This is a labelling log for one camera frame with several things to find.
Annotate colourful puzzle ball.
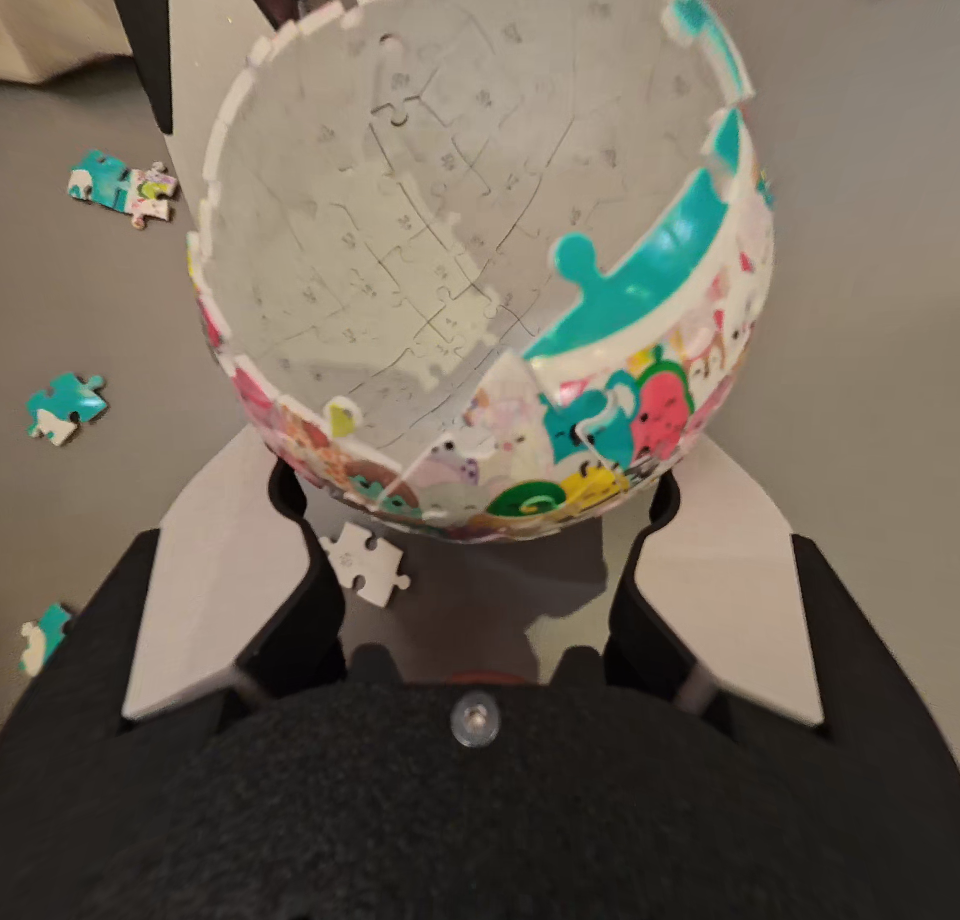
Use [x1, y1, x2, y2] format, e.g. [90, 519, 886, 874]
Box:
[186, 0, 776, 542]

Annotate colourful joined puzzle pieces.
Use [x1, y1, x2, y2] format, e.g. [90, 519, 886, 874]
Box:
[67, 149, 180, 228]

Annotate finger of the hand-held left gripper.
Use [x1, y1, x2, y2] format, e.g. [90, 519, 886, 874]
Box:
[101, 0, 284, 180]

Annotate teal puzzle piece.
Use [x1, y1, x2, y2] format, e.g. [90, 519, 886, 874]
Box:
[26, 372, 108, 447]
[18, 603, 74, 677]

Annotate white puzzle piece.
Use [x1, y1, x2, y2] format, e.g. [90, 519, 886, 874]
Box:
[318, 522, 412, 607]

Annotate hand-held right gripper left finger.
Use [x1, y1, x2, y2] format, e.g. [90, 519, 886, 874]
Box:
[120, 425, 348, 722]

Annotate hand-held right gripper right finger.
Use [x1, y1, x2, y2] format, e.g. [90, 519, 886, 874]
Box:
[603, 432, 826, 727]

